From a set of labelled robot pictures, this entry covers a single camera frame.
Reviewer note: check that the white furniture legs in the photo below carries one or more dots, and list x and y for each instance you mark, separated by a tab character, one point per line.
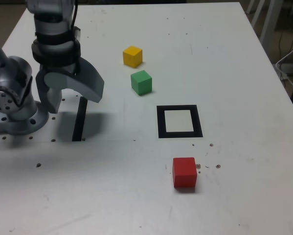
269	17

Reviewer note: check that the red cube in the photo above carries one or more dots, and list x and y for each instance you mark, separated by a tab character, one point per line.
184	173

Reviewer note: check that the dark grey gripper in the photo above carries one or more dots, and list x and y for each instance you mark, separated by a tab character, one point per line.
60	69

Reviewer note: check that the small grey gripper camera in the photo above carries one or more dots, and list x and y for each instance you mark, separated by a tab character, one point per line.
77	33

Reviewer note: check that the black tape strip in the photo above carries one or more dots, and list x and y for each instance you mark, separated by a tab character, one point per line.
78	124

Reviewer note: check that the black tape square outline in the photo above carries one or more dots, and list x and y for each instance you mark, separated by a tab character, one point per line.
161	122

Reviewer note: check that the green cube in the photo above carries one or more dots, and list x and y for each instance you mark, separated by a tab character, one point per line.
141	83

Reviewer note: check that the yellow cube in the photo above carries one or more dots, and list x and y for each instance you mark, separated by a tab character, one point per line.
132	57

